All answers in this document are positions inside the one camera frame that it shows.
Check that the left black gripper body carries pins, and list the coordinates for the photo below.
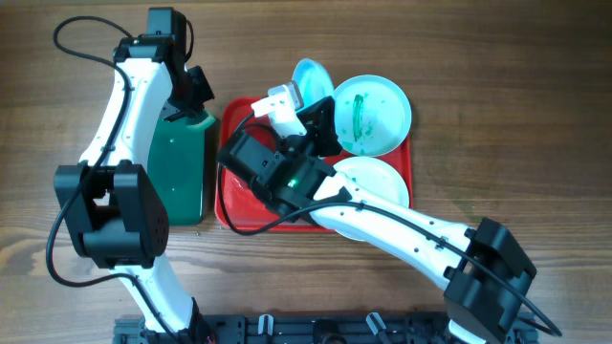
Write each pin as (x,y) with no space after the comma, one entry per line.
(189,95)

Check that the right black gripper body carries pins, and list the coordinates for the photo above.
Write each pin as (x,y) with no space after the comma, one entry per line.
(315,142)

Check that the green sponge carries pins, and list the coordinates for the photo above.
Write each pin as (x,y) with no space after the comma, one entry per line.
(201,122)

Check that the white plate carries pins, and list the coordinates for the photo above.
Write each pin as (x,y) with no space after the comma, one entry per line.
(376,176)
(372,115)
(313,81)

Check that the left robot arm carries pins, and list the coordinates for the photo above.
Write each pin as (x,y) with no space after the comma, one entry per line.
(111,209)

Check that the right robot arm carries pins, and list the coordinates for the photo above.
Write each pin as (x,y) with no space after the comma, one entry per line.
(483,272)

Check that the green tray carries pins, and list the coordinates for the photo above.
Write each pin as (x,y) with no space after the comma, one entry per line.
(176,167)

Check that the red tray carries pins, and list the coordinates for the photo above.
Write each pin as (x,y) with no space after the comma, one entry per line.
(246,212)

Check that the black aluminium base frame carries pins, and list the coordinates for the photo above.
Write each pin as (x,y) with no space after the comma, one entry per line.
(414,327)

